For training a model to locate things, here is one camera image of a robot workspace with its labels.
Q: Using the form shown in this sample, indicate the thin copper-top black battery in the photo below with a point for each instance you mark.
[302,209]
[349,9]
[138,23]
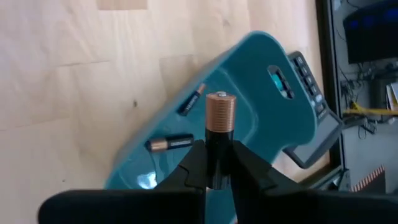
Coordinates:
[190,101]

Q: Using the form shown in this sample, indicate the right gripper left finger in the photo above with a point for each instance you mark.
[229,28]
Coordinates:
[140,205]

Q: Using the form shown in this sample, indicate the blue-teal plastic bin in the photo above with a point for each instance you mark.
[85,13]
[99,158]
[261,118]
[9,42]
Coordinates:
[248,93]

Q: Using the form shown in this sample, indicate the black mat with orange stripes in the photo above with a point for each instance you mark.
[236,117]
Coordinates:
[368,179]

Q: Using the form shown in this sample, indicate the black aluminium table frame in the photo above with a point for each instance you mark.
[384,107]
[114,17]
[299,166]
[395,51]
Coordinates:
[325,31]

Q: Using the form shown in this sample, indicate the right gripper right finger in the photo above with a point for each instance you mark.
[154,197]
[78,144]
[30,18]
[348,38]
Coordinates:
[295,205]

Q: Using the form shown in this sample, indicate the black desk calculator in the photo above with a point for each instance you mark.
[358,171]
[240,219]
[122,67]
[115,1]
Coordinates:
[323,130]

